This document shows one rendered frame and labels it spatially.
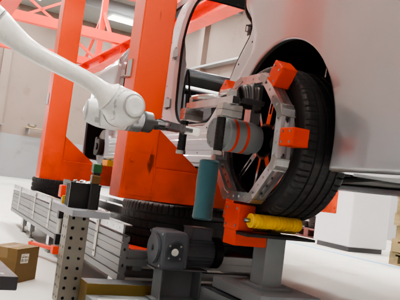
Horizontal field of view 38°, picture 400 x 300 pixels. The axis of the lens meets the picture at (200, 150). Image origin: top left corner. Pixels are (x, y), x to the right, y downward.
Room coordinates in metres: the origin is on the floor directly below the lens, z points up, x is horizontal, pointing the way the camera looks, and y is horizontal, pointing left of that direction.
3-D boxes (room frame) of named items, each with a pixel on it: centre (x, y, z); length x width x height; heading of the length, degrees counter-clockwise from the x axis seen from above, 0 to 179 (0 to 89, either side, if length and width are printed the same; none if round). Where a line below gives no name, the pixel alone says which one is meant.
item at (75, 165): (4.65, 0.85, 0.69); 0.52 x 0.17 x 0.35; 116
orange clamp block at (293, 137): (2.16, -0.35, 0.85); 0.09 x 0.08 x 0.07; 26
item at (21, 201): (5.64, 1.24, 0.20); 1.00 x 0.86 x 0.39; 26
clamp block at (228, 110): (2.20, -0.09, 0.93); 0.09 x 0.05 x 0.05; 116
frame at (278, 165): (2.45, -0.20, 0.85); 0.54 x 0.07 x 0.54; 26
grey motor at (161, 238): (2.71, -0.03, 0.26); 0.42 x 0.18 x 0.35; 116
